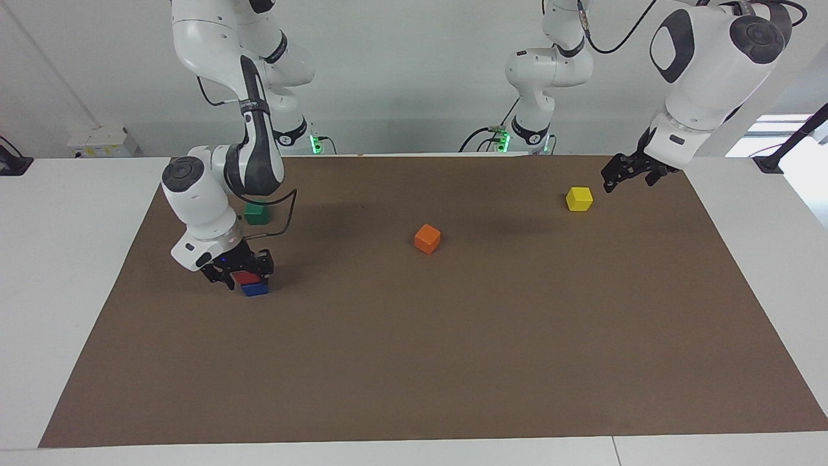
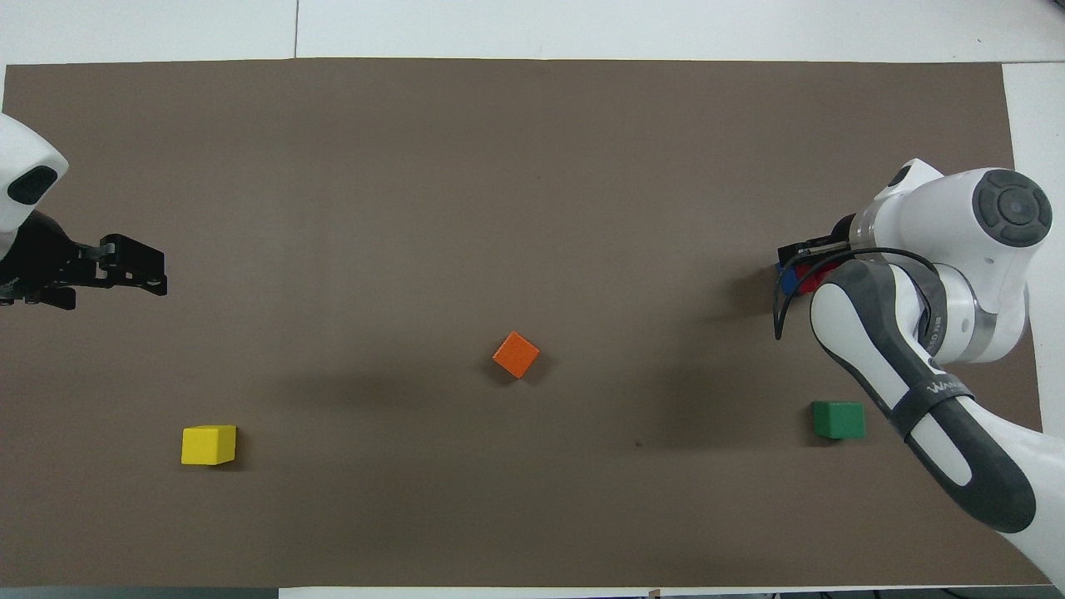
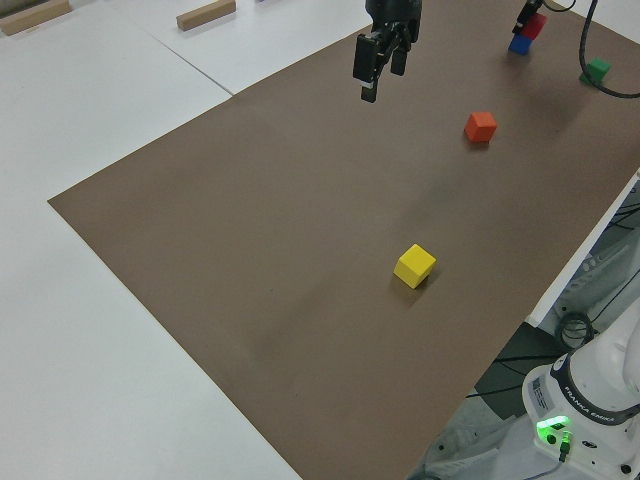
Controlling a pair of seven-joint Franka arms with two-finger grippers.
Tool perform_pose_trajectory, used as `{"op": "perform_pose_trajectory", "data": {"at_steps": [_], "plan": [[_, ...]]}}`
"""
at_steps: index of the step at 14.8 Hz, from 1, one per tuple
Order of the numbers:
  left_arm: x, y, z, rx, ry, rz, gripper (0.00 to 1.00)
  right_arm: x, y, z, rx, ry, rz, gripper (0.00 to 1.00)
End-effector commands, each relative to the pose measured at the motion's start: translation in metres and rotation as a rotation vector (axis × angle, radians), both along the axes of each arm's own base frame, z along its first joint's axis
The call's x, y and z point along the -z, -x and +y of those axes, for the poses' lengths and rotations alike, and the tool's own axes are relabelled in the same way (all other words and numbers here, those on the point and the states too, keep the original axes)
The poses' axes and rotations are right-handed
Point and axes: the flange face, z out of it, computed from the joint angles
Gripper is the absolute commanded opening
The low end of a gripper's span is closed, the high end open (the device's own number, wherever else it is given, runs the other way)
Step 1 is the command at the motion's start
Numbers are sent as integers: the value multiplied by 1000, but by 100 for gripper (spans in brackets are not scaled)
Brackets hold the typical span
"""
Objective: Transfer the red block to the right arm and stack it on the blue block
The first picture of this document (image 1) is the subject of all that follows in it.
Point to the black table clamp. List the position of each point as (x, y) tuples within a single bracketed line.
[(14, 165)]

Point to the brown table mat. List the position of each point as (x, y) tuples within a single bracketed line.
[(453, 336)]

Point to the red block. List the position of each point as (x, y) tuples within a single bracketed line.
[(247, 278)]

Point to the blue block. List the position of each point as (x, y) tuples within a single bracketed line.
[(254, 290)]

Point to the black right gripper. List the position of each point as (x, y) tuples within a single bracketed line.
[(233, 257)]

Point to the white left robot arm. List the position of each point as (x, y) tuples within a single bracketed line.
[(705, 71)]

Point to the black clamp stand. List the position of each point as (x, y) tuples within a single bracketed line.
[(786, 147)]

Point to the white wall box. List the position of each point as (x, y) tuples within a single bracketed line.
[(103, 141)]

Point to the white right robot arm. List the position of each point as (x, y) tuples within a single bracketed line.
[(200, 194)]

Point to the green block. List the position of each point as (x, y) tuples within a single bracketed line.
[(257, 214)]

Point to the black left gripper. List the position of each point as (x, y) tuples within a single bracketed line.
[(650, 160)]

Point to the yellow block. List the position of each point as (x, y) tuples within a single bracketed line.
[(579, 199)]

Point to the orange block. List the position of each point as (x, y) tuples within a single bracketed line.
[(427, 239)]

